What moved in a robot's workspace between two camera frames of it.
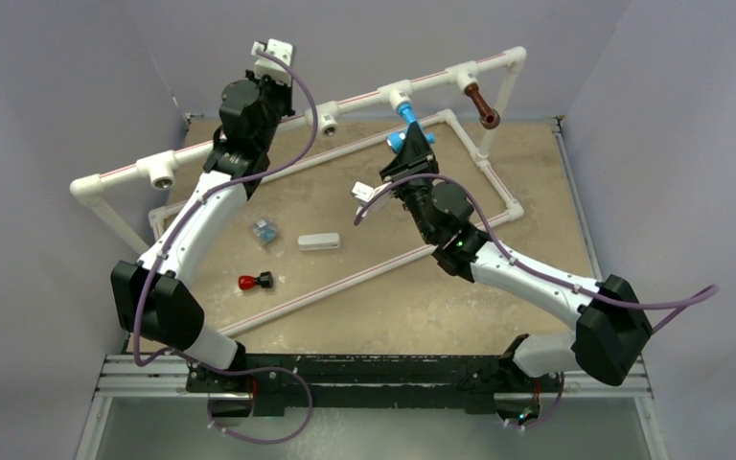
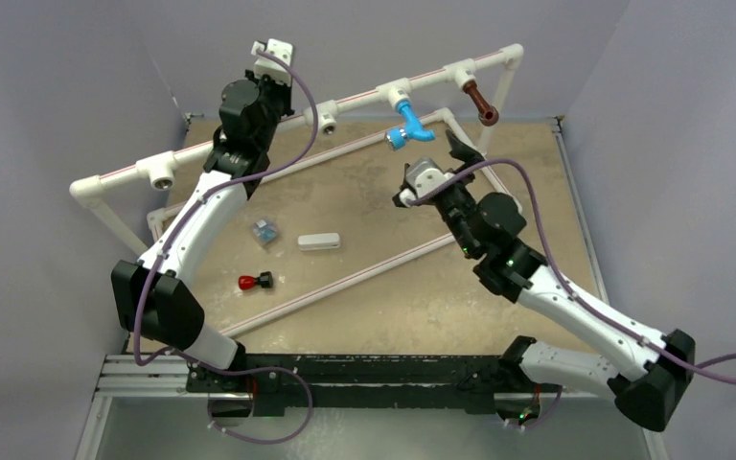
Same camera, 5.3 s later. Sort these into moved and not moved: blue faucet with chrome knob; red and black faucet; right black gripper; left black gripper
Moved: right black gripper
Not moved: blue faucet with chrome knob; left black gripper; red and black faucet
